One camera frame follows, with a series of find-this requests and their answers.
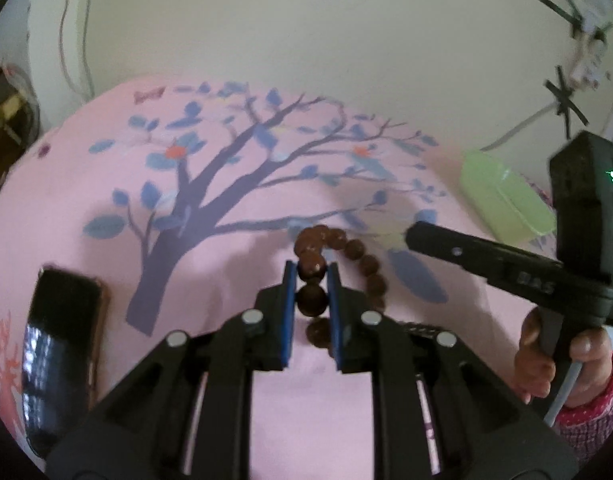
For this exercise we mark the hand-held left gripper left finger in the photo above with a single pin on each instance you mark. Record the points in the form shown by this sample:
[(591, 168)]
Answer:
[(288, 310)]

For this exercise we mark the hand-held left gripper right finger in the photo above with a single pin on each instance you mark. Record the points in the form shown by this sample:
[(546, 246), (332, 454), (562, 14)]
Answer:
[(336, 320)]

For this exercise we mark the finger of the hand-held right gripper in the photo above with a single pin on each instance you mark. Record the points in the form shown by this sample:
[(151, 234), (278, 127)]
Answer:
[(476, 255)]

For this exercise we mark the green plastic basin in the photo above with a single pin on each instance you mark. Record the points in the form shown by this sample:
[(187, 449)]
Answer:
[(501, 195)]

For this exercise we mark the person's right forearm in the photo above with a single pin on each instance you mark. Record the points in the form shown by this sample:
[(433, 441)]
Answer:
[(596, 420)]

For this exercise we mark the person's right hand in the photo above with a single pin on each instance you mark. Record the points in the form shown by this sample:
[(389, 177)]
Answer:
[(534, 365)]

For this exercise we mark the black tape cross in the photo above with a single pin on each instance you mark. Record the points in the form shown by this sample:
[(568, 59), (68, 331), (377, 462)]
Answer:
[(564, 97), (559, 9)]

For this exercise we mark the white power strip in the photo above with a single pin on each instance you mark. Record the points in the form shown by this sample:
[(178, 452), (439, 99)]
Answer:
[(589, 55)]

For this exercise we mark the pink tree-print bedsheet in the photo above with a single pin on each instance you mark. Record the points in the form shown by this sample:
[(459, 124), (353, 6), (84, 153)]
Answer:
[(86, 260)]

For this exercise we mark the dark smartphone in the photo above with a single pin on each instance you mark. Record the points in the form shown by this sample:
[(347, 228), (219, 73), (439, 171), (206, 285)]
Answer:
[(61, 350)]

